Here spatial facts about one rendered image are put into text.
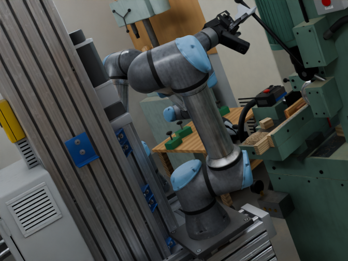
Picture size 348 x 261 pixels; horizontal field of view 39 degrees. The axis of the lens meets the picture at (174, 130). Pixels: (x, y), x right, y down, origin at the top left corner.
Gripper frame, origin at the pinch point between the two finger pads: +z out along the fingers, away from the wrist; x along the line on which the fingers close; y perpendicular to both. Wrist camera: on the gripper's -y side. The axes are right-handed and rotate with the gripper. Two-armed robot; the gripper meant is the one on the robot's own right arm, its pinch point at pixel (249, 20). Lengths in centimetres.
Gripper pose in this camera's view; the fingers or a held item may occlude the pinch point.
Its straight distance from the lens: 195.2
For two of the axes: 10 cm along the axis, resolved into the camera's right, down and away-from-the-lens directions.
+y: -6.5, -7.3, 2.0
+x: -2.9, 4.9, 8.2
